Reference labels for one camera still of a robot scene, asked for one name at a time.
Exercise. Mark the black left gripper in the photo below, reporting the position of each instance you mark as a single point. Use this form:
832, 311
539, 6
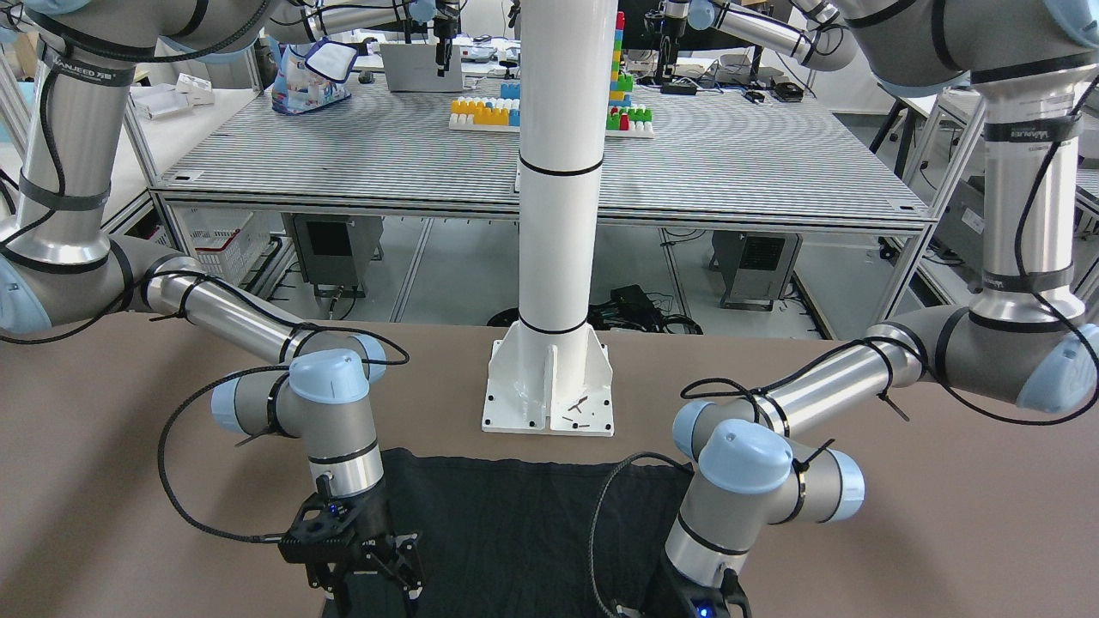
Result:
736, 593

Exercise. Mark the colourful toy building blocks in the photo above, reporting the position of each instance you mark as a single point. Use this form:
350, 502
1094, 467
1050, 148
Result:
570, 80

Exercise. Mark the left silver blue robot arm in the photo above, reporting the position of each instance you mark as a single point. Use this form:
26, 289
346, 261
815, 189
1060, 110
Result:
1022, 339

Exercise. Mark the striped metal workbench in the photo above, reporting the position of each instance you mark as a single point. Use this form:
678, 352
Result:
715, 161

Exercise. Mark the white central mounting column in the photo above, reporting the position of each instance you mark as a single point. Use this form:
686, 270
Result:
550, 373

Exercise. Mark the blue printed plastic bag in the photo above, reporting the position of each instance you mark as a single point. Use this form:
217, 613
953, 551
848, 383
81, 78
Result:
311, 76

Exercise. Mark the black printed t-shirt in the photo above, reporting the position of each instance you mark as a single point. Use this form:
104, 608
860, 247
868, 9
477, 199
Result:
514, 539

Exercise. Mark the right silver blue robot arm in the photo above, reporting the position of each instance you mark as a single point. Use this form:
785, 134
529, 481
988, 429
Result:
60, 268

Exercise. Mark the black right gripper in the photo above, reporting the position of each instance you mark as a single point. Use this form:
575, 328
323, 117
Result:
373, 518

